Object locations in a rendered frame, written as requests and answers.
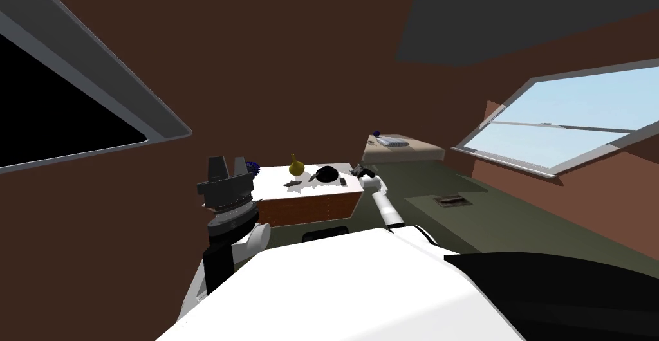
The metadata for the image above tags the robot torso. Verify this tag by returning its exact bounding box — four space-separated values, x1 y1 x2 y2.
156 226 526 341

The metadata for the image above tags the bright sky window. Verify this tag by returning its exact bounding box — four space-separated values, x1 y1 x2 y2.
451 58 659 180

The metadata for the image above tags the beige bed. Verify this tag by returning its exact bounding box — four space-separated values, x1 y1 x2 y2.
361 130 447 167

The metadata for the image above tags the white top brown table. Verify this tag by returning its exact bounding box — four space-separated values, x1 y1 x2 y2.
251 163 366 228

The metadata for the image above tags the black pan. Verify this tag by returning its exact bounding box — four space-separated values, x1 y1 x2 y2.
308 165 340 184

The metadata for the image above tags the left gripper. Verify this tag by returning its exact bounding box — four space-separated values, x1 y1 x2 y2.
196 156 256 211

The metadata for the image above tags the dark grey-framed window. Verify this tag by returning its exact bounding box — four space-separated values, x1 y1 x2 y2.
0 0 194 175

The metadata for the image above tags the yellow vase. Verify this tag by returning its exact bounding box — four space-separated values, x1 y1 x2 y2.
288 152 306 178

